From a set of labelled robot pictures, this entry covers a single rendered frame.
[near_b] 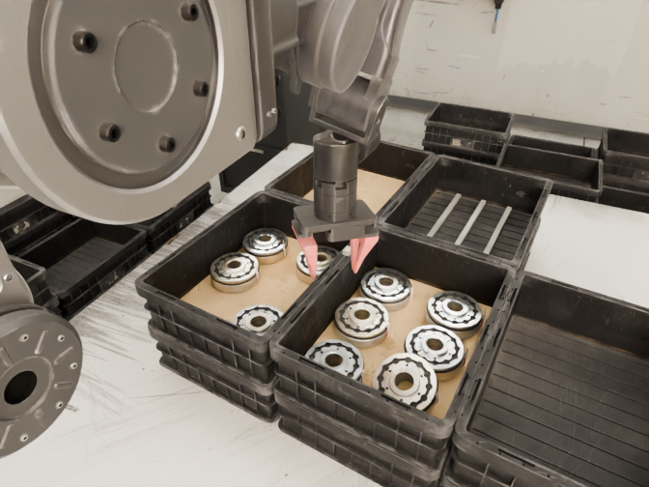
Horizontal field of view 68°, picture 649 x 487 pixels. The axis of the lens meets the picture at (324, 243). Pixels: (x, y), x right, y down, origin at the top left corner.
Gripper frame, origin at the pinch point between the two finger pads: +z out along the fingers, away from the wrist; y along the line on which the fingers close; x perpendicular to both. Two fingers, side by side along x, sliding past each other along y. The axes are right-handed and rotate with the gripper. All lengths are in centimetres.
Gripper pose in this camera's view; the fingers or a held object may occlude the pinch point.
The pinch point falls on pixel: (333, 269)
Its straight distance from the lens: 70.2
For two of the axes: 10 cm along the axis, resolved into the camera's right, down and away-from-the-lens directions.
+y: -9.6, 1.3, -2.4
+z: 0.0, 8.7, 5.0
